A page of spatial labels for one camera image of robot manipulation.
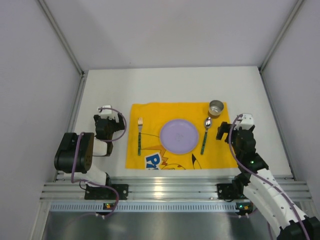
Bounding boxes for stainless steel cup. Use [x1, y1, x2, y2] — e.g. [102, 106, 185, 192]
[207, 100, 224, 118]

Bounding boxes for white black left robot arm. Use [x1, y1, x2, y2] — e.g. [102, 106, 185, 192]
[54, 113, 126, 188]

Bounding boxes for spoon with green handle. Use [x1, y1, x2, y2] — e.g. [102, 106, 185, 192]
[200, 116, 212, 155]

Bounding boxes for fork with green handle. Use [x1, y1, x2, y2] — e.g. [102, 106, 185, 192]
[137, 117, 143, 156]

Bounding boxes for aluminium rail frame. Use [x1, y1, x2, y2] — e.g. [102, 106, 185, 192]
[39, 176, 312, 202]

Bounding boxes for purple plastic plate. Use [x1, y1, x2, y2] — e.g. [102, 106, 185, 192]
[159, 119, 199, 155]

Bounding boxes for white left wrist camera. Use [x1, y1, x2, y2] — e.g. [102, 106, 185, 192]
[97, 105, 114, 119]

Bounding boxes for slotted grey cable duct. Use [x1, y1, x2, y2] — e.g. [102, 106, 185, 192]
[50, 201, 254, 214]

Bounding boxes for yellow cartoon placemat cloth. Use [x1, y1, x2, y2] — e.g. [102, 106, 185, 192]
[125, 102, 237, 170]

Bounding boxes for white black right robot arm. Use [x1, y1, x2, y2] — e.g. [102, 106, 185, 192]
[216, 115, 320, 240]

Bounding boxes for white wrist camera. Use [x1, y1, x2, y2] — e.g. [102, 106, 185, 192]
[97, 105, 114, 119]
[235, 113, 255, 130]

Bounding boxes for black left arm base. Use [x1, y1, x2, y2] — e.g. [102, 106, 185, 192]
[84, 178, 129, 200]

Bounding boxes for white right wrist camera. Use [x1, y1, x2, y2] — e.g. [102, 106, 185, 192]
[235, 113, 255, 130]

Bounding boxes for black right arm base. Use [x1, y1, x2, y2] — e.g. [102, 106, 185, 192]
[216, 173, 250, 202]

